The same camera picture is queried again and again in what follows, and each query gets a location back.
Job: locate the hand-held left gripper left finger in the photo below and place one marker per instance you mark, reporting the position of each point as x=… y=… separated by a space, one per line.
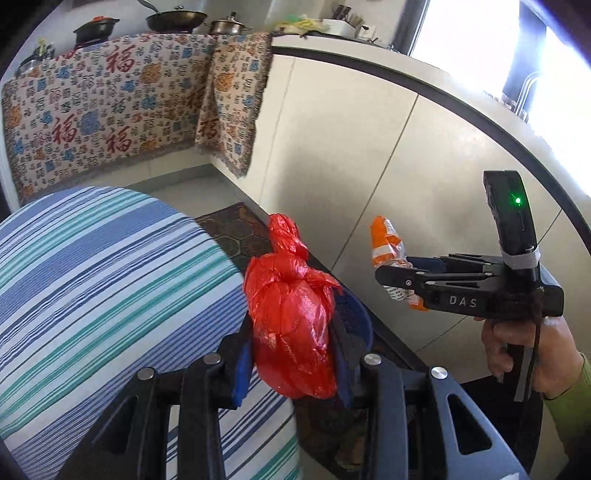
x=241 y=369

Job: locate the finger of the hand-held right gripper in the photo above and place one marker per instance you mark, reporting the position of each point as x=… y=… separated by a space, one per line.
x=443 y=261
x=401 y=279

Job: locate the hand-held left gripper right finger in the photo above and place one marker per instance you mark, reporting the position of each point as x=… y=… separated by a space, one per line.
x=344 y=355

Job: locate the blue plastic bin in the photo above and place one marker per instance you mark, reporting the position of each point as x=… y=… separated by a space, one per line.
x=358 y=318

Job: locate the orange white wrapper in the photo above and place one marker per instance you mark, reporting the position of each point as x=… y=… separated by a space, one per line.
x=385 y=242

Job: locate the red plastic bag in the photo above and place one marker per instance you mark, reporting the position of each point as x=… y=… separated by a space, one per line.
x=291 y=323

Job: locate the person's right forearm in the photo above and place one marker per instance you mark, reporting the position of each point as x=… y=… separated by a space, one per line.
x=572 y=406

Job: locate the person's right hand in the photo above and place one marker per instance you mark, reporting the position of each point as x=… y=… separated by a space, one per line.
x=554 y=355

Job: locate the dark patterned floor mat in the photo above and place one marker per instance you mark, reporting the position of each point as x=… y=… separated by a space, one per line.
x=231 y=230

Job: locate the white kitchen counter cabinet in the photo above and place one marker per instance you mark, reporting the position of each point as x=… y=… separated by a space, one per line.
x=369 y=138

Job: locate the striped tablecloth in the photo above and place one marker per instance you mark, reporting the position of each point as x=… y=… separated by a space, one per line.
x=115 y=300

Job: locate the steel faucet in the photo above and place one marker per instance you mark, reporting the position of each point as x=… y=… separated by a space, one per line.
x=528 y=97

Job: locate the dark-framed window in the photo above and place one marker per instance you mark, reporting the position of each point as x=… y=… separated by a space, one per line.
x=485 y=46

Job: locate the small printed floral cloth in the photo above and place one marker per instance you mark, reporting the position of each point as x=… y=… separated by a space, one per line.
x=231 y=101

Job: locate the white knife block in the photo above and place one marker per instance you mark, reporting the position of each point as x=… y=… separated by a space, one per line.
x=348 y=28

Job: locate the yellow-green plastic bag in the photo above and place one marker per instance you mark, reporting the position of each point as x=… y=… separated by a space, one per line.
x=300 y=24

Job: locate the large printed floral cloth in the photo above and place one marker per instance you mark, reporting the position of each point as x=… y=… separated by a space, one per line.
x=106 y=106

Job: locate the steel pot with lid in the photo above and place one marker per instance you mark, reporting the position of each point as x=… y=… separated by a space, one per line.
x=226 y=26

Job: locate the dark wok with lid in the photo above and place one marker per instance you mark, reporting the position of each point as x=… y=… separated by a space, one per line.
x=175 y=19

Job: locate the black clay pot orange lid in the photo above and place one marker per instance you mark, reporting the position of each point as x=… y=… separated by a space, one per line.
x=94 y=31

